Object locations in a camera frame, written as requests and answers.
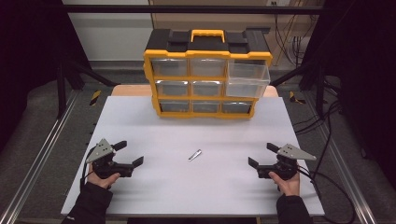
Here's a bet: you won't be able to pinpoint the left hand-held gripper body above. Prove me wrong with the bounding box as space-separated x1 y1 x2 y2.
85 137 135 180

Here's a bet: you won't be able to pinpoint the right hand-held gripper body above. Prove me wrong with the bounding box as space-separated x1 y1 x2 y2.
257 143 318 181

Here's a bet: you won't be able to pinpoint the small silver metal piece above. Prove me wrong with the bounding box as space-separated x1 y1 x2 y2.
188 148 203 162

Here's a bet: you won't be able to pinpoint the clear plastic drawer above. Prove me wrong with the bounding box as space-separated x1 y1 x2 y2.
225 59 272 99

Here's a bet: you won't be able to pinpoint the person's left hand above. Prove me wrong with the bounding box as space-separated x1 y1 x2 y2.
87 163 122 190

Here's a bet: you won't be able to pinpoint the person's right hand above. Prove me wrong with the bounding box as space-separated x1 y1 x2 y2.
268 170 302 197

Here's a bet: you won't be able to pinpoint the yellow black hazard tape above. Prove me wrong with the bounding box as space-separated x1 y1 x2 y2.
89 90 103 107
289 91 307 105

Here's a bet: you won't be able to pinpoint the black metal stand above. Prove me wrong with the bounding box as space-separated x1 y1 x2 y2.
56 58 119 119
270 59 327 119

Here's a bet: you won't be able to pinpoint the set of clear organizer bins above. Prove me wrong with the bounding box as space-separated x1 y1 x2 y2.
150 57 253 115

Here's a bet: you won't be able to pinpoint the dark curtain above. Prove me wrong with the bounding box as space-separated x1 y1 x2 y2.
303 0 396 183
0 0 92 153

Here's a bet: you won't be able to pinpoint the yellow black parts organizer cabinet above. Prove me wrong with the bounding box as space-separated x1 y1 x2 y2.
142 28 274 120

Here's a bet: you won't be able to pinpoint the left hand-held gripper cable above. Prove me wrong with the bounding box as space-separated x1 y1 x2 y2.
79 147 96 191

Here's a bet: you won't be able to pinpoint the hand-held gripper cable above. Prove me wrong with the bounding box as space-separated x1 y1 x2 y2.
296 166 357 224
79 147 96 191

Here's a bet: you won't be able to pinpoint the aluminium frame rail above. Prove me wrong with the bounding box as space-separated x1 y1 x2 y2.
0 89 80 224
302 91 378 224

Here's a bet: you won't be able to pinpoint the black floor cables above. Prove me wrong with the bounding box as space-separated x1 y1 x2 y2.
293 81 344 180

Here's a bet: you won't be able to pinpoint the right hand-held gripper cable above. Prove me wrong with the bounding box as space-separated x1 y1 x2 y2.
296 166 357 224

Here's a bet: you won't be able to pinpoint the black wall cables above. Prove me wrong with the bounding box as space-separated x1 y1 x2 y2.
273 13 305 67

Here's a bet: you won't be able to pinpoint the black horizontal frame bar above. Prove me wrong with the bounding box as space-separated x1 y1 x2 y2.
61 4 325 15

